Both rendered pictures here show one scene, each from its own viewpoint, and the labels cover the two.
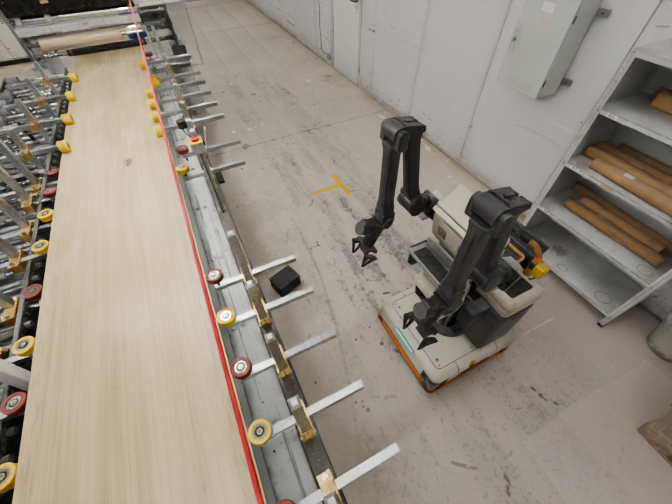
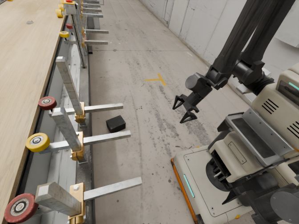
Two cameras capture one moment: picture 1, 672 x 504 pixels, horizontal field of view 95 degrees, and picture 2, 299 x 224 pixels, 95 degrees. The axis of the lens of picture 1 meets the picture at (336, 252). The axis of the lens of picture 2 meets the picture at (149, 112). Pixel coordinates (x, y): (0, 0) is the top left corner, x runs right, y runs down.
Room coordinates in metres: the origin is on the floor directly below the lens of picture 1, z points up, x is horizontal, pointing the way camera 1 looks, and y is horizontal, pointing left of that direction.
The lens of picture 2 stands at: (0.41, 0.04, 1.49)
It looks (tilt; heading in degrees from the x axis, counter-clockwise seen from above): 47 degrees down; 0
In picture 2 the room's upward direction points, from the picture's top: 12 degrees clockwise
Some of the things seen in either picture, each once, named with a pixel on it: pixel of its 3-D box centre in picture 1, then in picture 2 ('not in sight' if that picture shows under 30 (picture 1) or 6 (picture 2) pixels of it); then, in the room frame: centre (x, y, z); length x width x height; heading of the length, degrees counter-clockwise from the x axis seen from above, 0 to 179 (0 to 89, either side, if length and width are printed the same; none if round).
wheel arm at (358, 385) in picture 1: (313, 410); not in sight; (0.29, 0.10, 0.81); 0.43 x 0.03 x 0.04; 115
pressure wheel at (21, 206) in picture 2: (243, 371); (28, 209); (0.44, 0.39, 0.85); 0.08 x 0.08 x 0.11
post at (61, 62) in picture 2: (243, 266); (74, 99); (0.92, 0.45, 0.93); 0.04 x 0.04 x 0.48; 25
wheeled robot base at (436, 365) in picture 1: (442, 325); (214, 178); (0.95, -0.72, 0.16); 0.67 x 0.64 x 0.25; 115
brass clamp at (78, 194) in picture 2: (281, 362); (77, 203); (0.48, 0.25, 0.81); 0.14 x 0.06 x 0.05; 25
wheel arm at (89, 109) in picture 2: (257, 272); (89, 110); (0.97, 0.42, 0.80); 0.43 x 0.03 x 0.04; 115
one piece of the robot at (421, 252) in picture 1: (436, 268); (250, 139); (0.83, -0.46, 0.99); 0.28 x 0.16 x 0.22; 25
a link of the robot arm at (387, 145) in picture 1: (388, 179); (245, 25); (0.95, -0.21, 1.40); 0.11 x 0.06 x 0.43; 26
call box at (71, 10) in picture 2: (197, 146); (70, 8); (1.59, 0.77, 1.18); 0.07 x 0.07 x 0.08; 25
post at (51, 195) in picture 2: (280, 361); (72, 207); (0.46, 0.24, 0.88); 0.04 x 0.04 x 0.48; 25
